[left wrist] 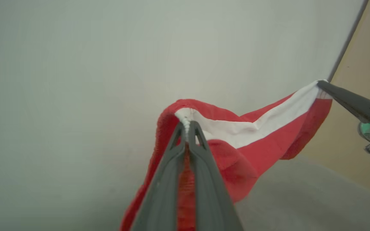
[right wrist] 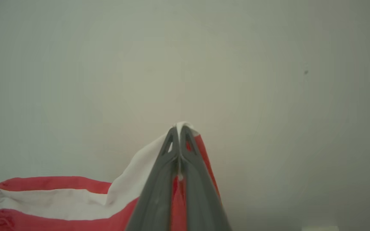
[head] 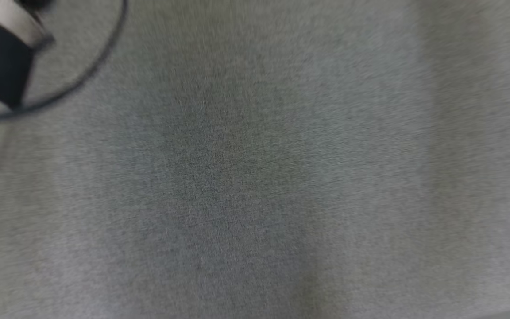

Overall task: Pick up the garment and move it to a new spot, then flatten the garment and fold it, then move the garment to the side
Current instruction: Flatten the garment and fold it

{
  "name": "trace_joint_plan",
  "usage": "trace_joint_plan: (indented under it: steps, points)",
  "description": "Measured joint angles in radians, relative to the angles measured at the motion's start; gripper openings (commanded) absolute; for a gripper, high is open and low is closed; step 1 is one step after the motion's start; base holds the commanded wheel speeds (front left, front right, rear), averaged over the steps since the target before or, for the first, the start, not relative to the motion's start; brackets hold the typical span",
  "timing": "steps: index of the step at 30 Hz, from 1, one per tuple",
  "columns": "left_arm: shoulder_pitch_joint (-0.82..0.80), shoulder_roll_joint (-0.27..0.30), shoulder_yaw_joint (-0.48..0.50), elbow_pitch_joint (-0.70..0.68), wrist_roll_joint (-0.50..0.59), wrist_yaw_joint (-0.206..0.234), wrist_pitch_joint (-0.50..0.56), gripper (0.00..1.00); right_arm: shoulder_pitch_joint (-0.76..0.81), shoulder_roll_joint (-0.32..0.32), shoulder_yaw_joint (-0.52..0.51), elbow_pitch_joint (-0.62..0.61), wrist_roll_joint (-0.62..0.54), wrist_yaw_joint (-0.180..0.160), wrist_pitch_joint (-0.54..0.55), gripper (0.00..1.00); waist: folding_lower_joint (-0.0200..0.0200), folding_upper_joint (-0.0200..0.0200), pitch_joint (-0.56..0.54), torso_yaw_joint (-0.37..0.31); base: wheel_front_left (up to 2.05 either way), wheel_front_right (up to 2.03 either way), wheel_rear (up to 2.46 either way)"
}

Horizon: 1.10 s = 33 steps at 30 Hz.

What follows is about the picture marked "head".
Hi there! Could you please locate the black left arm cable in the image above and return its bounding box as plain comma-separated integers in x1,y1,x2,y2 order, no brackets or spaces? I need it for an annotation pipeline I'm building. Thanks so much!
0,0,130,123

